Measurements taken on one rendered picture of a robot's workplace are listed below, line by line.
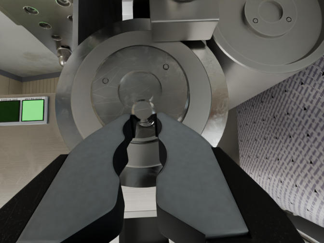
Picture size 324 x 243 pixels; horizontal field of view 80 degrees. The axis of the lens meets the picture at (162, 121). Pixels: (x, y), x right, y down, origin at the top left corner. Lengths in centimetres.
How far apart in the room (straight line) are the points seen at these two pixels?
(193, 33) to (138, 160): 11
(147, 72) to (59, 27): 37
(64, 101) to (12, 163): 44
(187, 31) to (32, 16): 38
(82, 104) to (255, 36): 16
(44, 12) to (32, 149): 31
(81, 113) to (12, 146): 45
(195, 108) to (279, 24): 11
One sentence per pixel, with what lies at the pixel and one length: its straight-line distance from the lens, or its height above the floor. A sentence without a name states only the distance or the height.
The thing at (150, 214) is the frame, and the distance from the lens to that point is 52.
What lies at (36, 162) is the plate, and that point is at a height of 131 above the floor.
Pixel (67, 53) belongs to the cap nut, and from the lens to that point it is 58.
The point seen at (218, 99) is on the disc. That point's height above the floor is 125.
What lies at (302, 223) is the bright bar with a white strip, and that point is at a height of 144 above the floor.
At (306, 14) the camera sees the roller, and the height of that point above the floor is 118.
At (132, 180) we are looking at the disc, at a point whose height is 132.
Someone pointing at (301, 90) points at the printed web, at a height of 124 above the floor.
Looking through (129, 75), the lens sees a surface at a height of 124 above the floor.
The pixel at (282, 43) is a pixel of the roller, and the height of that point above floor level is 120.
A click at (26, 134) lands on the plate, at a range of 59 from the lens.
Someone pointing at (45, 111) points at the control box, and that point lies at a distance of 57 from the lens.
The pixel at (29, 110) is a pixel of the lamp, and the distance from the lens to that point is 59.
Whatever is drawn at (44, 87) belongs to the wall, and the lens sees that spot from 378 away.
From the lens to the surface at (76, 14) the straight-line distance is 22.
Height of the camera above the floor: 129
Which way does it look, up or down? 8 degrees down
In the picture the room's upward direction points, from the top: 177 degrees clockwise
